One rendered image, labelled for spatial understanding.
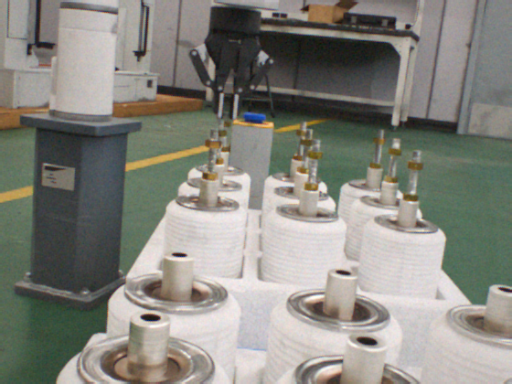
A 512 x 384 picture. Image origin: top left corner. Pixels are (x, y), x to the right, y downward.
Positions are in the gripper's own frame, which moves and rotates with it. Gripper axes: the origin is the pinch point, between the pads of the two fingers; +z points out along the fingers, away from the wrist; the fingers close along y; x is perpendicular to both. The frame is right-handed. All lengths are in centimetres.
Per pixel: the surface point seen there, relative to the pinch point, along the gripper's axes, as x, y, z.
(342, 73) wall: -460, -196, -3
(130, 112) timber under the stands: -314, -5, 32
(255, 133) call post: -12.0, -7.9, 5.1
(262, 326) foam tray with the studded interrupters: 32.4, 0.3, 21.4
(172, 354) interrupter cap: 63, 15, 10
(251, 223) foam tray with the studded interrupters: 3.7, -4.8, 17.1
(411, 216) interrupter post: 29.9, -17.0, 8.6
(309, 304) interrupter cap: 55, 4, 10
